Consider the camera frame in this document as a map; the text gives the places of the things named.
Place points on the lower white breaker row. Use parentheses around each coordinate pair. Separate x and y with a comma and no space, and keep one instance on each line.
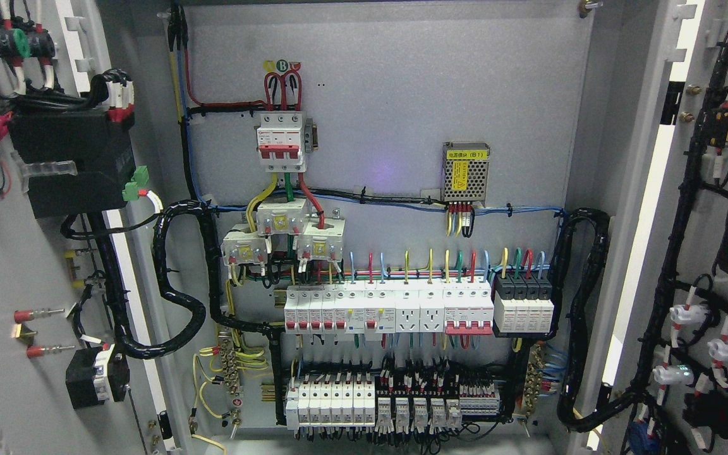
(331,401)

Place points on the black digital power meter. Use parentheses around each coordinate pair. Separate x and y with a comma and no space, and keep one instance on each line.
(74,162)

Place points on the white socket modules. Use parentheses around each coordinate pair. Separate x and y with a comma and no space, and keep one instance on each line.
(419,308)

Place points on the white current transformers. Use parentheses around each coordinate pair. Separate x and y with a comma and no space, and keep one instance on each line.
(283,224)

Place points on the grey cabinet door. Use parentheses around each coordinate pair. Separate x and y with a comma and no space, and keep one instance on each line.
(649,368)
(36,415)

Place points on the main red-handled breaker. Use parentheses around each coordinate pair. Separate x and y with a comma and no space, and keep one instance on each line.
(283,140)

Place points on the row of small breakers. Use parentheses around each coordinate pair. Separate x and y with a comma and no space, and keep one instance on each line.
(341,309)

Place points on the white rotary selector switch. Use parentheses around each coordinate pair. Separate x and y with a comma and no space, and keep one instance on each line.
(96,375)

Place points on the metal mesh power supply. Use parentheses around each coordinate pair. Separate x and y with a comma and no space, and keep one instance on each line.
(465,172)

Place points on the relay terminal row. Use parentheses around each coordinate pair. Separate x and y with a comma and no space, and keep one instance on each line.
(421,399)

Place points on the red-handled white circuit breaker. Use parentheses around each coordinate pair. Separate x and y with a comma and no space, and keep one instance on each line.
(469,309)

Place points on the black white surge protector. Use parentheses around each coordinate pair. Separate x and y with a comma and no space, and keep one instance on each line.
(522,306)

